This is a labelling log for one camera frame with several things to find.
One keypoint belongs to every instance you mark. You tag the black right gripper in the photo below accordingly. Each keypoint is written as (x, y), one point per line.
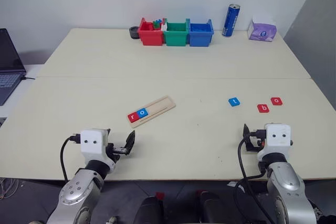
(253, 145)

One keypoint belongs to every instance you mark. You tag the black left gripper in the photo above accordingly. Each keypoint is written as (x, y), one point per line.
(118, 151)

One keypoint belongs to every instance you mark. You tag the red letter tile b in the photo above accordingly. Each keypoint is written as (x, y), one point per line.
(263, 108)

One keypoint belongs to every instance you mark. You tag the blue letter tile t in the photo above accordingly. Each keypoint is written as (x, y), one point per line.
(233, 102)

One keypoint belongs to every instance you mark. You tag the red letter tile o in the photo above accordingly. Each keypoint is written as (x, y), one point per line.
(276, 101)

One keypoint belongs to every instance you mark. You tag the wooden letter tile rack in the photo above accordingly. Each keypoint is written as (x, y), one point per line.
(160, 104)

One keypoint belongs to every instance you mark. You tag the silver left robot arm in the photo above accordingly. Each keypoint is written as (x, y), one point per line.
(76, 190)

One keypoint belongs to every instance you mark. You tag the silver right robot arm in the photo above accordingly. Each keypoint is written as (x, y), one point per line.
(286, 182)

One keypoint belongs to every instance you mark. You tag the red letter tile r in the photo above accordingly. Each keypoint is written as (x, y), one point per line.
(132, 117)

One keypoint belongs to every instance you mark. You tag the blue letter tile o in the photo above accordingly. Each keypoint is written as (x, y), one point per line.
(142, 113)

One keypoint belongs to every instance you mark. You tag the red tag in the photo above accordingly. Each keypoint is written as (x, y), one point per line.
(159, 196)

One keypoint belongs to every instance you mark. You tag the dark rounded shape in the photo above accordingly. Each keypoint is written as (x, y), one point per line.
(148, 211)
(211, 208)

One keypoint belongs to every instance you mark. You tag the purple tissue pack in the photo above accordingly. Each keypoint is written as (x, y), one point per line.
(261, 33)

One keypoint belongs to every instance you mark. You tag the blue plastic storage bin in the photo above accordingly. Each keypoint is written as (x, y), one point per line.
(199, 39)

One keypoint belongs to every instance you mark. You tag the red plastic storage bin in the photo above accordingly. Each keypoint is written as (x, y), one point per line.
(151, 37)

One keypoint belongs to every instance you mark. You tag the black round holder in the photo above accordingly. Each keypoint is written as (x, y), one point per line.
(133, 33)

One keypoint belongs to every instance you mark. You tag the blue drink can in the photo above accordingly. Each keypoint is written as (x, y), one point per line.
(230, 22)

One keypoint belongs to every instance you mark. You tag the green plastic storage bin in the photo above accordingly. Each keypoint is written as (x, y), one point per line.
(176, 39)

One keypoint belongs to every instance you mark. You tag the green toy brick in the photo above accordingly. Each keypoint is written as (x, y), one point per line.
(156, 25)

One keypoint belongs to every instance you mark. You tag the blue toy brick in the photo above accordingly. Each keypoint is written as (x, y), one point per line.
(157, 21)

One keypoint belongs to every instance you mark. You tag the dark grey laptop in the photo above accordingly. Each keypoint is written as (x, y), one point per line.
(8, 56)

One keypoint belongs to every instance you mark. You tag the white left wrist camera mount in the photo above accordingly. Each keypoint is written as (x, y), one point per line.
(92, 141)

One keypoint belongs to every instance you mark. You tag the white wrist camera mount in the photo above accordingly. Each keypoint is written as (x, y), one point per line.
(92, 141)
(278, 136)

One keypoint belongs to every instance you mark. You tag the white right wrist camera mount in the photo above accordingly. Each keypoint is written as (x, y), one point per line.
(278, 136)

